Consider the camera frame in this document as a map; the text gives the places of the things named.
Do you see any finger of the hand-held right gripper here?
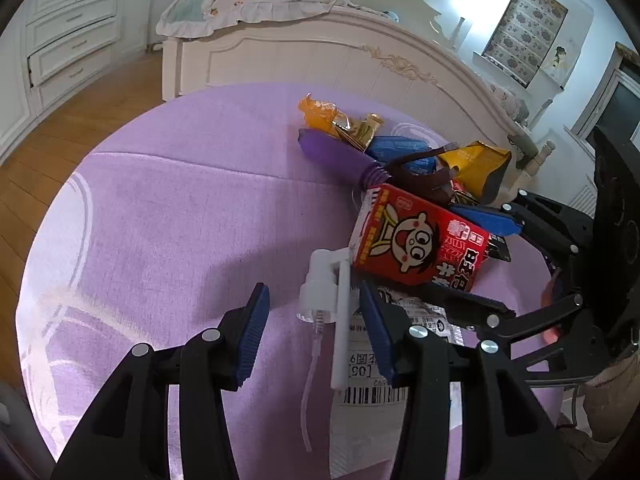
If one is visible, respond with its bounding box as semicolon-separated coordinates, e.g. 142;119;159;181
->
432;285;593;368
450;189;596;271

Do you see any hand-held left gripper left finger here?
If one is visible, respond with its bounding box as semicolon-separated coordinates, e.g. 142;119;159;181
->
50;282;271;480

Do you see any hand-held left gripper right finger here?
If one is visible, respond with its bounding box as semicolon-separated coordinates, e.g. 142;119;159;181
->
359;280;586;480

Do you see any white spray pump nozzle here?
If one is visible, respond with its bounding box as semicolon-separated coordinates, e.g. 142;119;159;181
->
297;249;357;453

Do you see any red cartoon milk carton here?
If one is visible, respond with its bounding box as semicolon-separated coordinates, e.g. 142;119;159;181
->
347;183;491;293

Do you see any white plastic mailer bag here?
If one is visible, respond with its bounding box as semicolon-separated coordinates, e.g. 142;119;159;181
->
327;285;468;480

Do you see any blue printed packet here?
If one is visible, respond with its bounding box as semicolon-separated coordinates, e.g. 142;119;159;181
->
365;135;438;173

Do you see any person's right forearm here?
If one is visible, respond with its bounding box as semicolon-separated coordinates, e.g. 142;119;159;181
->
582;350;636;446

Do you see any person's right hand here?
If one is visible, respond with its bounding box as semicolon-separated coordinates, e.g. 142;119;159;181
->
541;270;568;345

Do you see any yellow chip bag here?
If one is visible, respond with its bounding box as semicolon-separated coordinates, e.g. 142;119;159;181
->
437;141;513;206

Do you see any dark brown wrapper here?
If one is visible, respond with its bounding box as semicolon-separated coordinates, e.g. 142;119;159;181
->
382;147;458;206

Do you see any white framed dark door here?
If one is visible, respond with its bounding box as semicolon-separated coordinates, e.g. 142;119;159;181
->
572;42;640;146

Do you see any gold foil wrapper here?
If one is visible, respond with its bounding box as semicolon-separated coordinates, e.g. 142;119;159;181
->
335;114;386;151

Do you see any purple tube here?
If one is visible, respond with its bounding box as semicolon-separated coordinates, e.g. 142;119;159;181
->
297;127;391;188

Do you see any patterned window blind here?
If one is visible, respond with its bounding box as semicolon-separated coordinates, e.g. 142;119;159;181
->
482;0;568;88

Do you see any orange plastic wrapper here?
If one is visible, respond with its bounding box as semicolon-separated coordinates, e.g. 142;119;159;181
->
298;94;351;138

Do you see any cream carved bed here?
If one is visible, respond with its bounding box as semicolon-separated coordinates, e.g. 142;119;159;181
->
160;0;556;176

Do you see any floral ruffled blanket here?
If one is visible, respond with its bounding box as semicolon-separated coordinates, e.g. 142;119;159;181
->
155;0;361;38

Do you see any white wardrobe with drawers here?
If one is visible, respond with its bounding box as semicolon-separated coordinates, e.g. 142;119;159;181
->
0;0;166;161

